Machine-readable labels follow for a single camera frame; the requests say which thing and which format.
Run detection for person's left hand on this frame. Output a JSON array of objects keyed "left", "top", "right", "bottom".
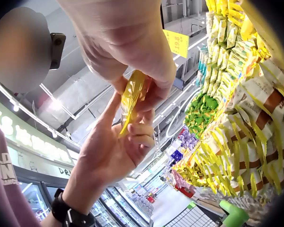
[{"left": 69, "top": 91, "right": 156, "bottom": 207}]

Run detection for person's right hand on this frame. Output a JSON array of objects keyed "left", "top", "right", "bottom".
[{"left": 56, "top": 0, "right": 177, "bottom": 112}]

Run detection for person's left index finger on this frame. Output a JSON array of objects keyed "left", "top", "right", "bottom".
[{"left": 134, "top": 109, "right": 156, "bottom": 126}]

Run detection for person's left thumb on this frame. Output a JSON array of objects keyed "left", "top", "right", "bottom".
[{"left": 127, "top": 124, "right": 155, "bottom": 143}]

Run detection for person's right thumb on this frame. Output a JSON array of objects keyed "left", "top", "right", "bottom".
[{"left": 109, "top": 70, "right": 129, "bottom": 94}]

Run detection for person's right fingers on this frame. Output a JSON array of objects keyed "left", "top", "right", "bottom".
[{"left": 135, "top": 60, "right": 177, "bottom": 112}]

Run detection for person's left fingers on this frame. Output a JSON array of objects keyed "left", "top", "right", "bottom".
[{"left": 94, "top": 91, "right": 124, "bottom": 140}]

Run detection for yellow snack packet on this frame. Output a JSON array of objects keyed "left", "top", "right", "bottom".
[{"left": 118, "top": 70, "right": 154, "bottom": 140}]

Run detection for yellow hanging price sign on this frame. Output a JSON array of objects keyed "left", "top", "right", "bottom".
[{"left": 163, "top": 29, "right": 189, "bottom": 58}]

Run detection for row of glass-door fridges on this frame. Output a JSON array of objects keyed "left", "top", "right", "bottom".
[{"left": 14, "top": 174, "right": 158, "bottom": 227}]

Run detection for full shop shelf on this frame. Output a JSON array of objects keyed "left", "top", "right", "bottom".
[{"left": 166, "top": 0, "right": 284, "bottom": 213}]

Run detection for green shop sign board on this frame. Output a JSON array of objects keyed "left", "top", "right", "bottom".
[{"left": 0, "top": 95, "right": 76, "bottom": 167}]

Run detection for black wrist band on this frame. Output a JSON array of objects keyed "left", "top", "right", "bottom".
[{"left": 51, "top": 188, "right": 95, "bottom": 227}]

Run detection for person's body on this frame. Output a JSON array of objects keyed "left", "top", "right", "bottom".
[{"left": 0, "top": 122, "right": 42, "bottom": 227}]

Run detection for shopping cart with green handle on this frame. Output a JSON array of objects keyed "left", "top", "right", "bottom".
[{"left": 165, "top": 199, "right": 249, "bottom": 227}]

